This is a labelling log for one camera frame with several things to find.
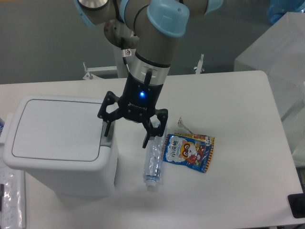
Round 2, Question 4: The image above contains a black device at edge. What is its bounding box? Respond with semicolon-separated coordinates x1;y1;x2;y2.
288;193;305;219

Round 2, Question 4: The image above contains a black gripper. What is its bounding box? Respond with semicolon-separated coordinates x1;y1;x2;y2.
97;73;168;148

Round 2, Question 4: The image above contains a white pedestal base frame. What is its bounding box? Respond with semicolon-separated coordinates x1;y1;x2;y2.
82;62;118;80

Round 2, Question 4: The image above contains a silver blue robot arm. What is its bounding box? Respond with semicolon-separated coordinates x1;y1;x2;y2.
75;0;222;146

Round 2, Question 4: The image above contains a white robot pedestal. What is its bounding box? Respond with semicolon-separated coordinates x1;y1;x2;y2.
103;19;141;78

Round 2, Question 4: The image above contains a small torn wrapper piece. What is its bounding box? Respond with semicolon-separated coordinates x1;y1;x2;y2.
177;116;194;134

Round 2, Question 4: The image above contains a white plastic trash can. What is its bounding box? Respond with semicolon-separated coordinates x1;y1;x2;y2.
2;94;118;197

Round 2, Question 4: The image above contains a blue water jug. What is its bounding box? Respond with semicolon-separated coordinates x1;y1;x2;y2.
266;0;305;24

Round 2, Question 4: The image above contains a black cable on pedestal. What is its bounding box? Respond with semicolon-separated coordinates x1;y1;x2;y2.
120;38;131;74

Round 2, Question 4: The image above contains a crushed clear plastic bottle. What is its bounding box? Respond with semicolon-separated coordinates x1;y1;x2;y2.
143;125;167;192

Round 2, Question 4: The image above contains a blue snack bag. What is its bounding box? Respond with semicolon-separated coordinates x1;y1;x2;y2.
163;133;215;173

